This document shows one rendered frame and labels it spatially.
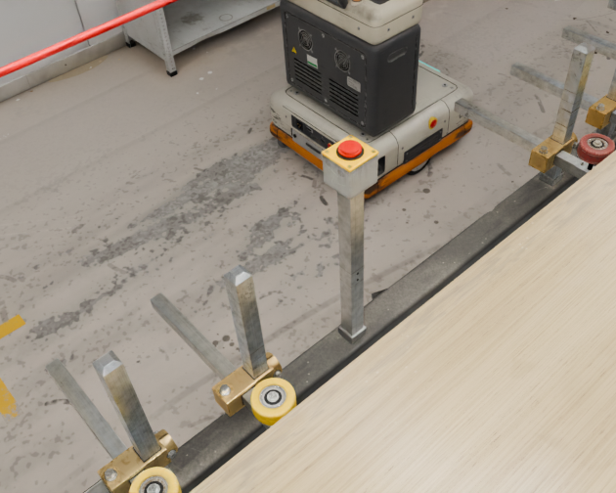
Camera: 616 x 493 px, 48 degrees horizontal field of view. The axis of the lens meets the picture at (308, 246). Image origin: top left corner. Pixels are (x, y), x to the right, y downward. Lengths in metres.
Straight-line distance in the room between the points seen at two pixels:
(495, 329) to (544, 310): 0.11
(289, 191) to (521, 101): 1.23
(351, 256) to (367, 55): 1.30
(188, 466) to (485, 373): 0.60
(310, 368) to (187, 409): 0.88
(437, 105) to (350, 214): 1.72
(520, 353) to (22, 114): 2.94
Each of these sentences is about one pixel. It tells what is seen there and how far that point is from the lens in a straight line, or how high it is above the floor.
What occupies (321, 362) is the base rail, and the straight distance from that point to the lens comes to 1.54.
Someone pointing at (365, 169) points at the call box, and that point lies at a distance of 1.20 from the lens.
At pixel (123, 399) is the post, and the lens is 1.17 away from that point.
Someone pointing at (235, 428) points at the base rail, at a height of 0.70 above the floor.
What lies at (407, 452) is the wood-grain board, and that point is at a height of 0.90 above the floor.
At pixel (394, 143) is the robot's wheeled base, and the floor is 0.26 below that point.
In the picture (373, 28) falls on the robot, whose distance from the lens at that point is 2.47.
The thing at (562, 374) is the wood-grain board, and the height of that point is 0.90.
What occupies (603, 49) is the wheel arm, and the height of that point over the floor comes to 0.83.
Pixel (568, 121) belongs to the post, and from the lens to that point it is 1.86.
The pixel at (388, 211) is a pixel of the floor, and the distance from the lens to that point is 2.85.
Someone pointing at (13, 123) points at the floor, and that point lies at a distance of 3.73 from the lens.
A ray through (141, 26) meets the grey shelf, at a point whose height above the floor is 0.20.
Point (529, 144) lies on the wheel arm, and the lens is 1.91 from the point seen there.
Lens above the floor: 1.98
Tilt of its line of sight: 47 degrees down
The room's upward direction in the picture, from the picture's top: 4 degrees counter-clockwise
